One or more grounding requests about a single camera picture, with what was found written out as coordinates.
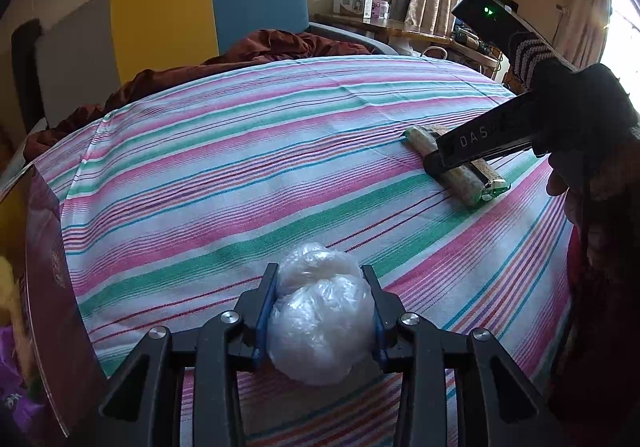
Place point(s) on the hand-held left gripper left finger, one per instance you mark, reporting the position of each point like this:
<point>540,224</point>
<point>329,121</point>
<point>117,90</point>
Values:
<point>265,312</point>

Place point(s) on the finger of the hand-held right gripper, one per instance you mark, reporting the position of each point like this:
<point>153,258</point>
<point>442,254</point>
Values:
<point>437,172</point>

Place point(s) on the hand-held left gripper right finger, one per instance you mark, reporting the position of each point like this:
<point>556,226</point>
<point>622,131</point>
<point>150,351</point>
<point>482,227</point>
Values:
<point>376,322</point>

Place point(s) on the rice cracker packet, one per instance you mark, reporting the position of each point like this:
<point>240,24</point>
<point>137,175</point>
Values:
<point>467,184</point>

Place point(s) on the white plastic-wrapped ball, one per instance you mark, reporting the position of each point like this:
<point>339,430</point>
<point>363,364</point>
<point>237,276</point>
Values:
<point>320,327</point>

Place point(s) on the metal tin box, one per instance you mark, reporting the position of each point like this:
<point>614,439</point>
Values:
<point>55,277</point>

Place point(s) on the yellow sponge cake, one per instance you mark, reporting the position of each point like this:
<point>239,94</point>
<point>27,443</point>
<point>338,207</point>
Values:
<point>10,287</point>

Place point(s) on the purple snack packet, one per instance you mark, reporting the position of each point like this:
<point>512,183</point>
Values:
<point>12,377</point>

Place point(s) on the wooden side table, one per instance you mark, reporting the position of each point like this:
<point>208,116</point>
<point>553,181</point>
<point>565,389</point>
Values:
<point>400,34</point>

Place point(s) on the small pink box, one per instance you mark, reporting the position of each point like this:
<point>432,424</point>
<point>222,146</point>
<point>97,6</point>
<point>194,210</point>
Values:
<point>380,9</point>

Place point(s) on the striped tablecloth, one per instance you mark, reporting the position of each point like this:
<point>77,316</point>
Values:
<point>250,152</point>

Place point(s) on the dark red cloth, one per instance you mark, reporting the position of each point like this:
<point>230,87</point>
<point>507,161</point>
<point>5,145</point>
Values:
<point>280,47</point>

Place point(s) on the grey yellow blue chair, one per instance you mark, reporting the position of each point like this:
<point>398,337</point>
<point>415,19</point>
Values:
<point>160,27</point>

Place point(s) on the black rolled mat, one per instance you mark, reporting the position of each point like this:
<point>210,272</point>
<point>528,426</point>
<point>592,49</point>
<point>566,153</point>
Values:
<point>25,77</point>

